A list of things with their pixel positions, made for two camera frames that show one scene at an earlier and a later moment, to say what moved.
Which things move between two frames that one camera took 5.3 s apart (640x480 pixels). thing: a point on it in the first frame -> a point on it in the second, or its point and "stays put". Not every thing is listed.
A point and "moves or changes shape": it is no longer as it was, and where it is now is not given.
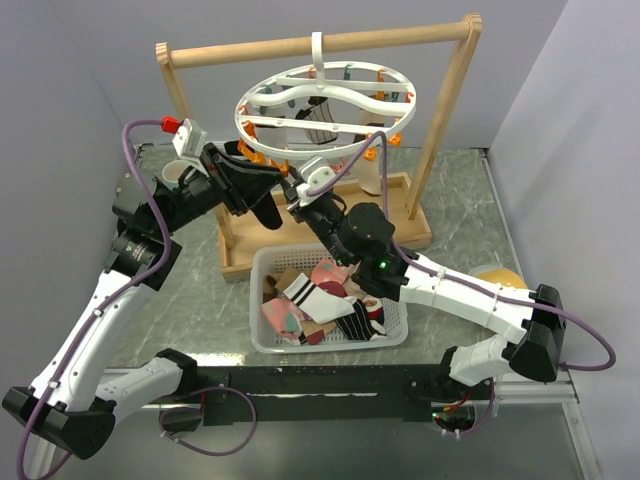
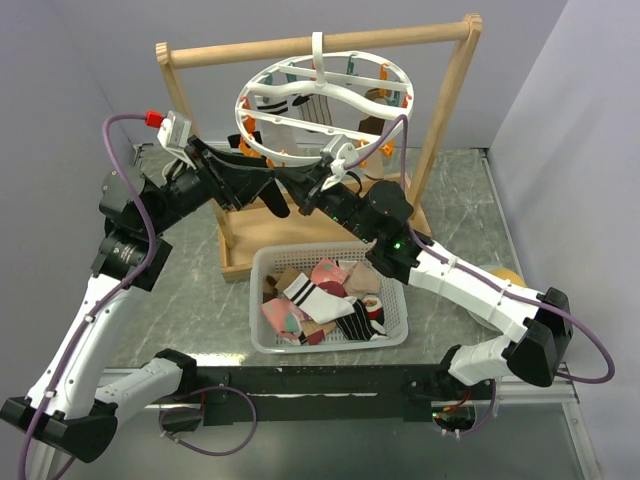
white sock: [273, 135] -> [276, 99]
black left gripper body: [209, 187] stays put
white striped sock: [322, 305] stays put
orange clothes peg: [395, 140] moves or changes shape
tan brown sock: [275, 284] stays put
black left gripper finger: [252, 186] stays put
